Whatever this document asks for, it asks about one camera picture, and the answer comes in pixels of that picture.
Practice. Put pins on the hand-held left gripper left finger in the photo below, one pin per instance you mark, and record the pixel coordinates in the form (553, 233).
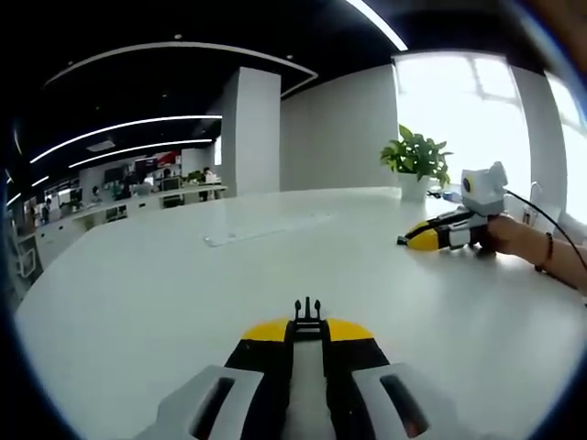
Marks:
(215, 403)

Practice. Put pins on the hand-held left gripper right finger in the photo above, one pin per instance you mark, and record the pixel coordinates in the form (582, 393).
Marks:
(399, 403)

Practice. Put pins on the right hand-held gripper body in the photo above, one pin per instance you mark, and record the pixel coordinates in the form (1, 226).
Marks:
(486, 197)

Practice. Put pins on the black pronged plastic buckle part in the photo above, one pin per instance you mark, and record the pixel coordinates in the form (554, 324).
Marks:
(306, 326)

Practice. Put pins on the person's right hand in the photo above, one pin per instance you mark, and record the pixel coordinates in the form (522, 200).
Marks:
(509, 236)

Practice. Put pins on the green plant in white pot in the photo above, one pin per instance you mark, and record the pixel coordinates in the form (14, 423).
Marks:
(417, 156)

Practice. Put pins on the long curved ceiling light strip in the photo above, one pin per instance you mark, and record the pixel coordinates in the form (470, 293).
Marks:
(385, 27)

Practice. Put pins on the grey desk monitor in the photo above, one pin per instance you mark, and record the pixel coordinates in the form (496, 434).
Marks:
(170, 183)

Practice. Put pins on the white office desk row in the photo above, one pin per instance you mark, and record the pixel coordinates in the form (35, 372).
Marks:
(59, 229)

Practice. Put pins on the thin ceiling light strip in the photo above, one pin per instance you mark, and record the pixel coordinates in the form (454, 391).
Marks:
(147, 147)

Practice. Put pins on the ceiling air vent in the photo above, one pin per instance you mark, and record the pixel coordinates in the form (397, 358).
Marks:
(102, 146)

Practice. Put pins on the wide ceiling light strip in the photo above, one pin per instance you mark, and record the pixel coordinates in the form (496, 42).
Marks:
(137, 124)

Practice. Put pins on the black wall screen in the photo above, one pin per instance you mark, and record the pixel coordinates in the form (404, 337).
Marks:
(114, 174)

